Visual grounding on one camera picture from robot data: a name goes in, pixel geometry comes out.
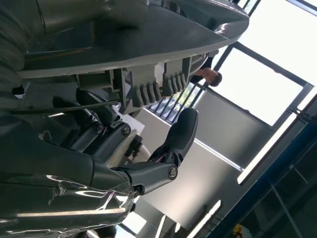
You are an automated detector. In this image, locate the long ceiling light strip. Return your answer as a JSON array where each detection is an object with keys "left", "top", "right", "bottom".
[
  {"left": 186, "top": 199, "right": 222, "bottom": 238},
  {"left": 237, "top": 86, "right": 317, "bottom": 185}
]

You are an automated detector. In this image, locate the person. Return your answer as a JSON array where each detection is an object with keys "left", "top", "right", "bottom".
[{"left": 190, "top": 56, "right": 223, "bottom": 88}]

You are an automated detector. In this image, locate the small yellow object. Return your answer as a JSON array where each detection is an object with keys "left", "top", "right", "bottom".
[{"left": 232, "top": 223, "right": 248, "bottom": 238}]

